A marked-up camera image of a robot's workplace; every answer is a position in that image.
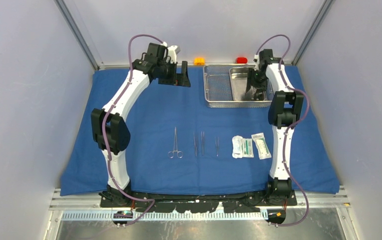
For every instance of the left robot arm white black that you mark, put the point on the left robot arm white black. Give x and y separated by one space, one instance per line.
109 128

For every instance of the green white sterile packet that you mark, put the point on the green white sterile packet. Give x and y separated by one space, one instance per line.
247 148

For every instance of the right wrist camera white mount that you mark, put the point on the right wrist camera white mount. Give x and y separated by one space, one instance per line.
256 58

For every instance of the red toy block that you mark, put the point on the red toy block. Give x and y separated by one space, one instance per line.
241 60

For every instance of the steel forceps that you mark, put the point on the steel forceps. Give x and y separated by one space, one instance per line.
195 139

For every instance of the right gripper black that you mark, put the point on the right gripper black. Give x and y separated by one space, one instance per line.
259 86

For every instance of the wire mesh steel tray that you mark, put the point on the wire mesh steel tray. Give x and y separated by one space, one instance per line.
217 88

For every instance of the blue surgical wrap cloth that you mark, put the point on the blue surgical wrap cloth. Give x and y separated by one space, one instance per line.
151 122

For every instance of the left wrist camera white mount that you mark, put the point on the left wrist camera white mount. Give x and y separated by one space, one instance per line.
172 52

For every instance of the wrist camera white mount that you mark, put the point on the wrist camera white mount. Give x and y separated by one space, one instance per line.
256 58
172 52

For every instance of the steel hemostat ring handles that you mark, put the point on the steel hemostat ring handles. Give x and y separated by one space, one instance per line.
175 152

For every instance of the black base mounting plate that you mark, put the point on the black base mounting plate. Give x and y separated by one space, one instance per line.
250 202

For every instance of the small orange toy block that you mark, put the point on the small orange toy block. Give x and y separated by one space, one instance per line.
199 61

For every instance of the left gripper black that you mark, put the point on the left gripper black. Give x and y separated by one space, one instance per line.
172 80

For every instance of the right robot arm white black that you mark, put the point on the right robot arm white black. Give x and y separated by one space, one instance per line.
284 112

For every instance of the pointed steel tweezers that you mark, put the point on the pointed steel tweezers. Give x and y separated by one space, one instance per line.
217 145

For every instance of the aluminium front rail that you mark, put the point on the aluminium front rail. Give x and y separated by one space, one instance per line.
87 207

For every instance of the blunt steel tweezers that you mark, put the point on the blunt steel tweezers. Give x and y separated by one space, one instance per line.
202 142

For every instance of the aluminium frame post left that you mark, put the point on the aluminium frame post left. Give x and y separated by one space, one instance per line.
66 13

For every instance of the aluminium frame rail right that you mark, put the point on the aluminium frame rail right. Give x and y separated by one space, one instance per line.
319 18

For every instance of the white gauze roll packet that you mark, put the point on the white gauze roll packet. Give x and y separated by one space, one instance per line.
237 151

